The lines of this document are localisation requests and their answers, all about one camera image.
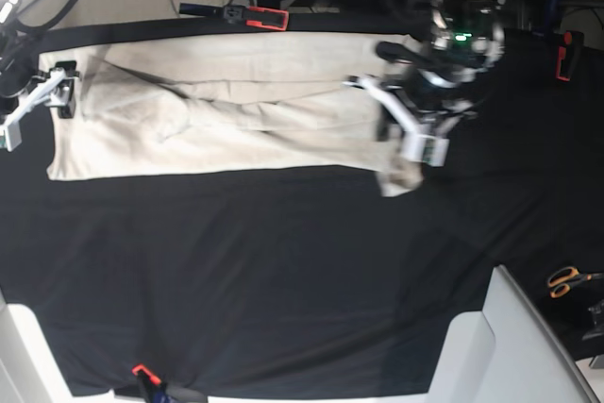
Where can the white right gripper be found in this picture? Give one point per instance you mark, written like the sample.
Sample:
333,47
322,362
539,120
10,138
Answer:
54,90

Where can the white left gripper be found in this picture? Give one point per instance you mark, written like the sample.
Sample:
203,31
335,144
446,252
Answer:
425,132

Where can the white T-shirt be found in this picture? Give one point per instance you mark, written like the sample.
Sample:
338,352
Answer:
217,103

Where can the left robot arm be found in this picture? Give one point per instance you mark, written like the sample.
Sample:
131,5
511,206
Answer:
465,40

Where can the black table cloth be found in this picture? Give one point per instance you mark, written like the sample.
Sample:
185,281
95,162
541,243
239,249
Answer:
309,282

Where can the red black right clamp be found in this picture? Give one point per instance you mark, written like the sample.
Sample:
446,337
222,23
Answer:
568,54

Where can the red black clamp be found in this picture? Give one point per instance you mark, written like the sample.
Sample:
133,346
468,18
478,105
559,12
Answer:
568,54
259,17
150,388

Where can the red black top clamp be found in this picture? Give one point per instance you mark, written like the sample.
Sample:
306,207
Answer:
259,17

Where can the white left side board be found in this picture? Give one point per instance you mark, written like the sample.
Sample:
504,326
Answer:
29,371

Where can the red black bottom clamp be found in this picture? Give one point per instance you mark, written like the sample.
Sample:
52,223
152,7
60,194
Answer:
150,388

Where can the orange handled scissors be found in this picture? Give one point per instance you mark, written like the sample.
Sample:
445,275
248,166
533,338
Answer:
567,278

